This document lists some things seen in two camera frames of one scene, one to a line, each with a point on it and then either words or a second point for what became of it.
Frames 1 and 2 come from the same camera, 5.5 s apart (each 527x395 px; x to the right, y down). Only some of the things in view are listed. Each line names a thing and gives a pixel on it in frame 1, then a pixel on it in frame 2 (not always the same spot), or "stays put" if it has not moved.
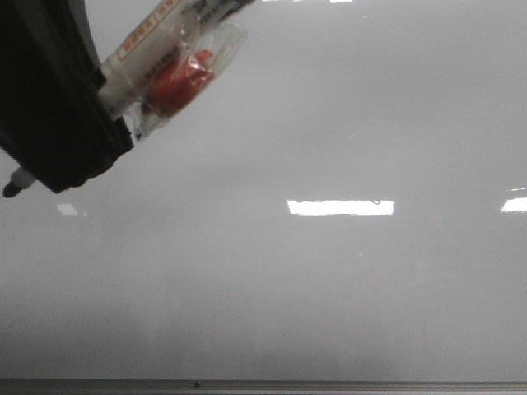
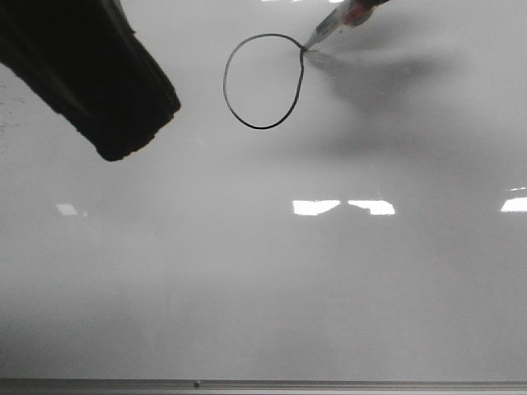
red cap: x=198 y=56 -> x=358 y=11
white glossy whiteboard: x=348 y=202 stays put
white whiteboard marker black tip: x=128 y=77 -> x=330 y=24
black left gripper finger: x=53 y=125 -> x=86 y=60
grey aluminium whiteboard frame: x=264 y=386 stays put
